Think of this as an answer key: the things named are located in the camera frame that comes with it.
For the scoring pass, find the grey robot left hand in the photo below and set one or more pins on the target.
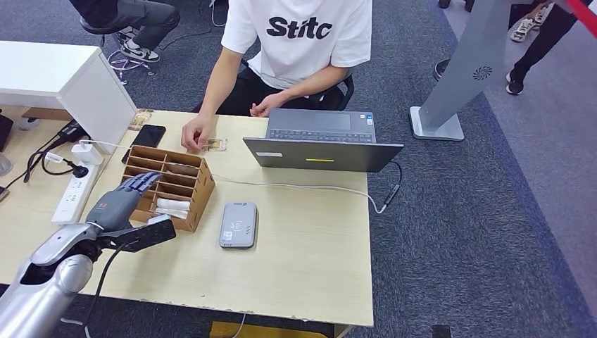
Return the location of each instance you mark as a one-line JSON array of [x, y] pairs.
[[114, 210]]

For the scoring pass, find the person's left hand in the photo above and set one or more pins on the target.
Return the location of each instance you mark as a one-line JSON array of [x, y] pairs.
[[269, 104]]

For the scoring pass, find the person's right hand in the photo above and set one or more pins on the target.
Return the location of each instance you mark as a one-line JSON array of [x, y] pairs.
[[197, 133]]

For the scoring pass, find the person's right forearm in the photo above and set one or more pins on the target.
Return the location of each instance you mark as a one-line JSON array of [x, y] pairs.
[[219, 84]]

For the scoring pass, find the person's left forearm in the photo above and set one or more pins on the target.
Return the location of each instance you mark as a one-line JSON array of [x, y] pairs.
[[317, 84]]

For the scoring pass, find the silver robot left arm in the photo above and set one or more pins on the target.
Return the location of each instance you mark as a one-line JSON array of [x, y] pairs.
[[42, 289]]

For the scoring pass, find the grey card reader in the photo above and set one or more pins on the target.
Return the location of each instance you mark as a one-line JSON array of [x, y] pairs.
[[238, 224]]

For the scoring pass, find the white power strip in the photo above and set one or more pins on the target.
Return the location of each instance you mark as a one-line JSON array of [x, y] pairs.
[[74, 196]]

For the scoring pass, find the black smartphone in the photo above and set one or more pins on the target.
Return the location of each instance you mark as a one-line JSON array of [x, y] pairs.
[[148, 136]]

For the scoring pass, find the cardboard compartment organizer box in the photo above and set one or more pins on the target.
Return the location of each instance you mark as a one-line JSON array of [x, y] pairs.
[[186, 186]]

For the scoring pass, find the dark grey laptop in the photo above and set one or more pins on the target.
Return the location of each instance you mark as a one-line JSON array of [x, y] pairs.
[[322, 156]]

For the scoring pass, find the black power adapter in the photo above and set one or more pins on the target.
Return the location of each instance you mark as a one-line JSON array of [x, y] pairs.
[[72, 131]]

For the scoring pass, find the chrome base stool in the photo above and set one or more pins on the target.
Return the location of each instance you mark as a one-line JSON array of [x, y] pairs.
[[123, 63]]

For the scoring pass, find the dark phone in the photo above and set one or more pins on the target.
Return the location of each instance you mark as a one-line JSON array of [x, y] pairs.
[[3, 193]]

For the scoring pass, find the wooden board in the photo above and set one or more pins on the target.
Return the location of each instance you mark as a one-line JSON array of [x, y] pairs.
[[46, 114]]

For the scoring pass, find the clear glass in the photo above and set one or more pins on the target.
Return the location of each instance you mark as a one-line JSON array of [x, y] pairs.
[[4, 164]]

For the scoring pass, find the white mouse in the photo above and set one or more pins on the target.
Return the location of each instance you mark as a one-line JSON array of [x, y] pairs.
[[29, 123]]

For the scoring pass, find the black flat object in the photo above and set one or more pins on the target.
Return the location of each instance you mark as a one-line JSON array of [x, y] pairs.
[[5, 130]]

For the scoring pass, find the white cabinet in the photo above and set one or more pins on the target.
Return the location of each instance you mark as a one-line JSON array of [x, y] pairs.
[[46, 65]]

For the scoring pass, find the yellow object under desk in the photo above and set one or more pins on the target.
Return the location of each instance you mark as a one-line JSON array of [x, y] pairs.
[[261, 332]]

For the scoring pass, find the grey kiosk stand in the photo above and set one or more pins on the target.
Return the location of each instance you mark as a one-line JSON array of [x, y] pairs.
[[466, 70]]

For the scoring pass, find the black floor object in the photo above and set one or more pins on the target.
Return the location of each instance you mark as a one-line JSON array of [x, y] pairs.
[[441, 332]]

